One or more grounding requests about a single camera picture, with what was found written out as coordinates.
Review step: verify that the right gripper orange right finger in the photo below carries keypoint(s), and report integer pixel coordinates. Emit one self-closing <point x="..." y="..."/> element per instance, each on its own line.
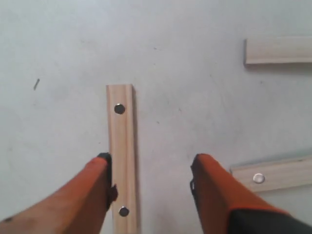
<point x="225" y="206"/>

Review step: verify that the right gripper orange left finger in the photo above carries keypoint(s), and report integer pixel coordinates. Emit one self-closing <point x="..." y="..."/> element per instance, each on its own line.
<point x="78" y="207"/>

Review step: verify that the wood strip with magnets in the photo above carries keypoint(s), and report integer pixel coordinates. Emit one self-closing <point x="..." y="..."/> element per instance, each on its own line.
<point x="275" y="175"/>

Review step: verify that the wood strip with hole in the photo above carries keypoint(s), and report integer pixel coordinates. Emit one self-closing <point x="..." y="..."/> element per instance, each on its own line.
<point x="122" y="148"/>

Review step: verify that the plain wood strip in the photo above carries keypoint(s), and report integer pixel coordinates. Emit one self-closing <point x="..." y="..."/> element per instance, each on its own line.
<point x="278" y="50"/>

